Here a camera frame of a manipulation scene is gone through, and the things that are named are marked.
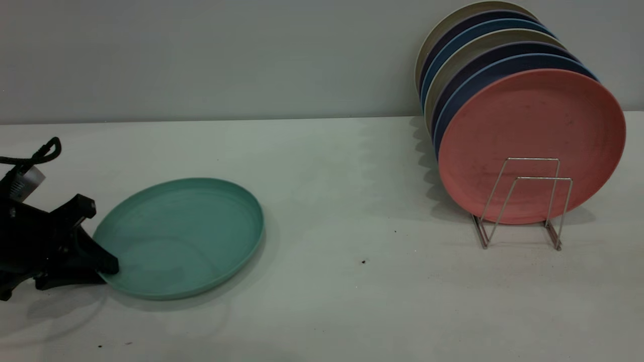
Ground green round plate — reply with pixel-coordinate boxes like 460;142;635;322
92;177;265;301

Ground silver wire plate rack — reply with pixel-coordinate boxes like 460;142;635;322
472;157;574;251

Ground dark purple round plate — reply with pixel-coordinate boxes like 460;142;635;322
418;10;547;97
430;42;580;136

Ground blue round plate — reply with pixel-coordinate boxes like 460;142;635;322
433;53;599;157
421;19;557;112

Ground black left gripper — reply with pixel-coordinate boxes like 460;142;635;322
0;182;120;302

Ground beige round plate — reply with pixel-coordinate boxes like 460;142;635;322
415;1;540;94
424;29;568;132

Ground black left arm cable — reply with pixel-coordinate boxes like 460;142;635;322
0;137;62;174

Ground pink round plate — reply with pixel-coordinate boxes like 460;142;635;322
438;69;626;225

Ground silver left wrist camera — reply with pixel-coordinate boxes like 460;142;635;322
8;166;47;203

